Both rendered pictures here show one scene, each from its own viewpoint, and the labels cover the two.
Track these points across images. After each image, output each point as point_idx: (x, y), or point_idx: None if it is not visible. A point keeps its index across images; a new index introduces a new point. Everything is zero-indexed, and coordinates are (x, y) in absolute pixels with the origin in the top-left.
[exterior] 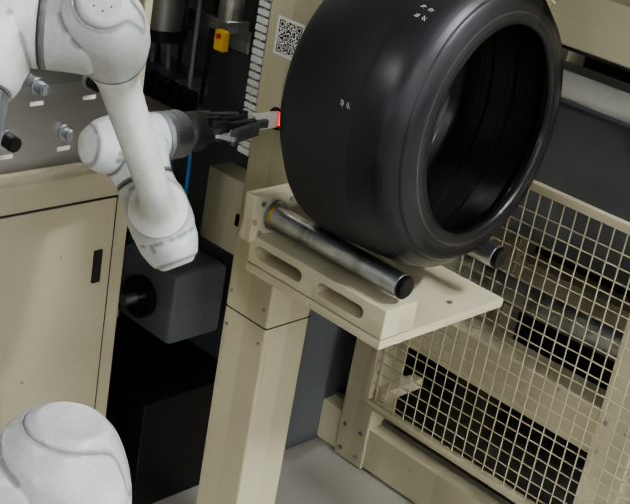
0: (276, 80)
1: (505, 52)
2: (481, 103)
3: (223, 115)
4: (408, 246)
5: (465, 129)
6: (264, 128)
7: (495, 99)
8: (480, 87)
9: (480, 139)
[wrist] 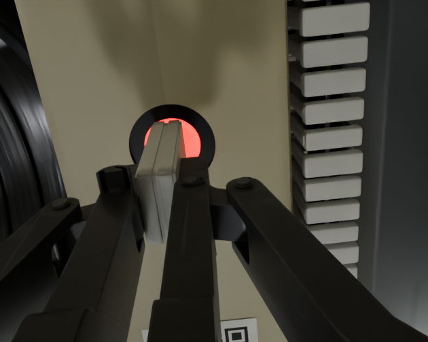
0: (216, 256)
1: (26, 210)
2: (28, 129)
3: (263, 292)
4: None
5: (21, 89)
6: (145, 149)
7: (13, 142)
8: (43, 148)
9: None
